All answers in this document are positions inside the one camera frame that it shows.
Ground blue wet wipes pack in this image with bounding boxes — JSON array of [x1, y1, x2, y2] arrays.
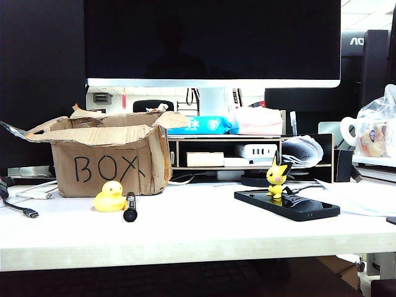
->
[[166, 116, 241, 136]]

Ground white cable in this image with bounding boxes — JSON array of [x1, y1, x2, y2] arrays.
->
[[15, 181, 59, 200]]

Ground black smartphone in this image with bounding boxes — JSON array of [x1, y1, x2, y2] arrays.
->
[[233, 189, 341, 222]]

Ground yellow black Pichu figurine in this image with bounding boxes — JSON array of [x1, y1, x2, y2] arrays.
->
[[265, 150, 293, 199]]

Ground black round stand base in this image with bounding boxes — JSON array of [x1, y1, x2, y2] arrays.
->
[[240, 173, 270, 187]]

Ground black AOC monitor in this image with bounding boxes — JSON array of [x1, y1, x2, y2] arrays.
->
[[341, 30, 366, 57]]

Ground black USB-C cable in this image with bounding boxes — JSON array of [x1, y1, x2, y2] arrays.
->
[[0, 176, 40, 219]]

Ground black pen holder box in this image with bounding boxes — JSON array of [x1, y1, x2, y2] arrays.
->
[[334, 148, 353, 183]]

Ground black marker pen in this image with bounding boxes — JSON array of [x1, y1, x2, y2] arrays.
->
[[123, 191, 139, 223]]

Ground clear plastic bag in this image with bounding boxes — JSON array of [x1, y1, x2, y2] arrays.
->
[[355, 84, 396, 158]]

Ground brown cardboard carton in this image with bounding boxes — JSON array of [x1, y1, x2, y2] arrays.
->
[[315, 255, 359, 291]]

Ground white USB power strip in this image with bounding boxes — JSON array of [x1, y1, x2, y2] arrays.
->
[[235, 143, 278, 159]]

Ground pink white tissue pack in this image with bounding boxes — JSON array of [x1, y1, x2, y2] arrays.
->
[[234, 106, 284, 136]]

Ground white tray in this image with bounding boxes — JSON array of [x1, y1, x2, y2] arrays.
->
[[351, 153, 396, 170]]

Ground black tall tower case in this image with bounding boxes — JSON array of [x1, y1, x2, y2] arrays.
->
[[361, 30, 390, 108]]

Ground white flat device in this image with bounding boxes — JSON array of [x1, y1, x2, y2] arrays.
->
[[223, 157, 275, 168]]

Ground white paper sheets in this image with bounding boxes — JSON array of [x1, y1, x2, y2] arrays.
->
[[314, 178, 396, 217]]

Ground cream small box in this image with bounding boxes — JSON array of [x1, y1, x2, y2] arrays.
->
[[186, 152, 225, 168]]

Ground black office chair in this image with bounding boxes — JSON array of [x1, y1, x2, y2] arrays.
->
[[132, 100, 174, 113]]

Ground yellow rubber duck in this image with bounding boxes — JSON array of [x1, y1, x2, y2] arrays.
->
[[92, 180, 127, 213]]

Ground thin black cable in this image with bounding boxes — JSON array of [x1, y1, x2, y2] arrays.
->
[[283, 184, 325, 196]]

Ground silver flat base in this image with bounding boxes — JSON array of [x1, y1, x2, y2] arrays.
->
[[7, 166, 54, 179]]

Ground brown cardboard box marked BOX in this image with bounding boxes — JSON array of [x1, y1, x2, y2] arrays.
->
[[0, 103, 190, 198]]

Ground rolled printed papers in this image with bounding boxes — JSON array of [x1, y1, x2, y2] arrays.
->
[[281, 134, 324, 170]]

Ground large silver-framed monitor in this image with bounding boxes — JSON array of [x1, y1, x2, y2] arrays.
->
[[83, 0, 342, 117]]

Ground wooden black desk shelf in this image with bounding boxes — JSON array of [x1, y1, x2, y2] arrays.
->
[[166, 133, 335, 184]]

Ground crumpled white paper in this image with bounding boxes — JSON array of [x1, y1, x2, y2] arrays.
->
[[144, 103, 170, 113]]

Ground dark black panel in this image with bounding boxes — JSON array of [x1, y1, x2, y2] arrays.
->
[[0, 0, 87, 174]]

